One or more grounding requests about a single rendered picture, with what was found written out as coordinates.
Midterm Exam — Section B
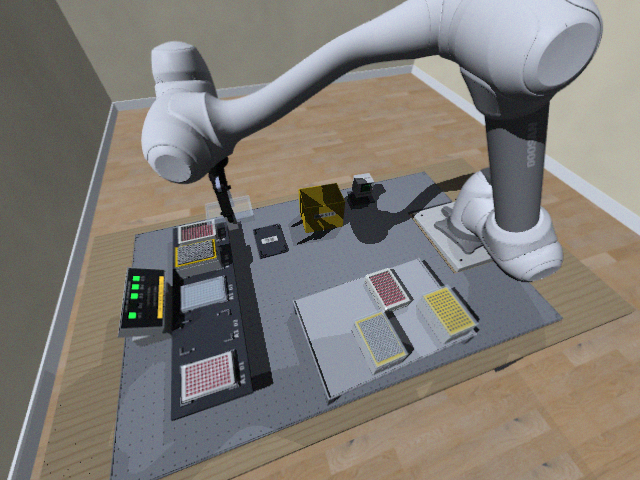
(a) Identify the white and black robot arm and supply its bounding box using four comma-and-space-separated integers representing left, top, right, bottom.
141, 0, 603, 282

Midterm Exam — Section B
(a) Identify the yellow waste bin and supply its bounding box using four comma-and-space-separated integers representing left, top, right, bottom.
298, 183, 345, 233

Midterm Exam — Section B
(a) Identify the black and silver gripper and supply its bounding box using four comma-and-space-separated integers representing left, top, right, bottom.
208, 157, 239, 231

